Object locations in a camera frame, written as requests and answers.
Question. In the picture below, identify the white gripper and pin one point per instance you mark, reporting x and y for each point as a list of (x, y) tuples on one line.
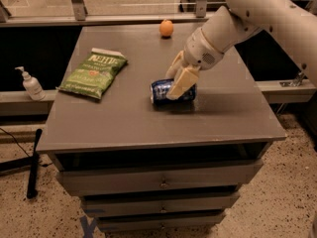
[(199, 53)]

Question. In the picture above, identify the blue pepsi can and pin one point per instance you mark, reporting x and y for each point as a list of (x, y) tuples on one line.
[(160, 88)]

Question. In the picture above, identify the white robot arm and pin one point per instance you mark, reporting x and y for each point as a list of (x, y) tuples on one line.
[(293, 28)]

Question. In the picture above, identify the orange fruit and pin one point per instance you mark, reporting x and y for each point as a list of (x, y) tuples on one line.
[(166, 28)]

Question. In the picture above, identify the green kettle chips bag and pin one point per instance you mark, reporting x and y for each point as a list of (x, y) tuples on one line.
[(95, 74)]

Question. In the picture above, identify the grey top drawer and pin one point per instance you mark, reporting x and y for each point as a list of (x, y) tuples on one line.
[(102, 182)]

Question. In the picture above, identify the grey drawer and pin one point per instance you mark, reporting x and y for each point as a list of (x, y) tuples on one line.
[(102, 182), (160, 220), (177, 203)]

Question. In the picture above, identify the grey metal railing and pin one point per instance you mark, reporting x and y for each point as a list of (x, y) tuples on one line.
[(100, 12)]

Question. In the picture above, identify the white pump dispenser bottle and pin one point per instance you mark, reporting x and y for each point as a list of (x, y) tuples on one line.
[(32, 85)]

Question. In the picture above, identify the grey middle drawer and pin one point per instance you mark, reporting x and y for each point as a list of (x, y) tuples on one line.
[(177, 203)]

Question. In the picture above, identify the grey bottom drawer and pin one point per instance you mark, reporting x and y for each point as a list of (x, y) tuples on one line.
[(160, 220)]

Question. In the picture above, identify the black tripod leg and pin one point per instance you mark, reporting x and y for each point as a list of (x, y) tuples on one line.
[(30, 162)]

